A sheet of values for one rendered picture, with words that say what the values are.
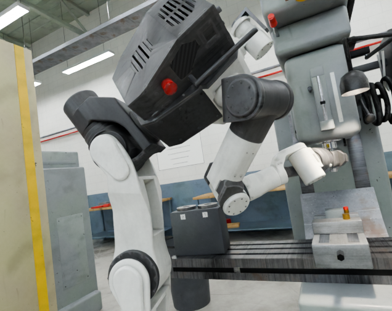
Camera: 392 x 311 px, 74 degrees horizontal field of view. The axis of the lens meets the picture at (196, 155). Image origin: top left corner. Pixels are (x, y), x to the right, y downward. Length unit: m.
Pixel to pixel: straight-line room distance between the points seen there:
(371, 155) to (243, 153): 0.92
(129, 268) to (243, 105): 0.48
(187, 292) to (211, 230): 1.74
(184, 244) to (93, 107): 0.68
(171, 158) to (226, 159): 5.49
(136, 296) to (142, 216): 0.19
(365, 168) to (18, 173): 1.93
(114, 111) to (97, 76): 7.14
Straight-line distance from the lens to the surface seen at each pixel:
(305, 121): 1.00
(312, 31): 1.04
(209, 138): 5.72
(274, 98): 0.59
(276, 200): 5.38
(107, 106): 0.79
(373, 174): 1.47
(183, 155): 5.97
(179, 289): 2.83
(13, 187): 1.94
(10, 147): 1.97
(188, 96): 0.64
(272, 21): 0.94
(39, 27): 9.60
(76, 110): 0.84
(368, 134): 1.47
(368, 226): 1.40
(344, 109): 1.00
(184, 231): 1.17
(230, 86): 0.58
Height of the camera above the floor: 1.25
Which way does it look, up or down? 5 degrees up
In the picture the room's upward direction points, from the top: 9 degrees counter-clockwise
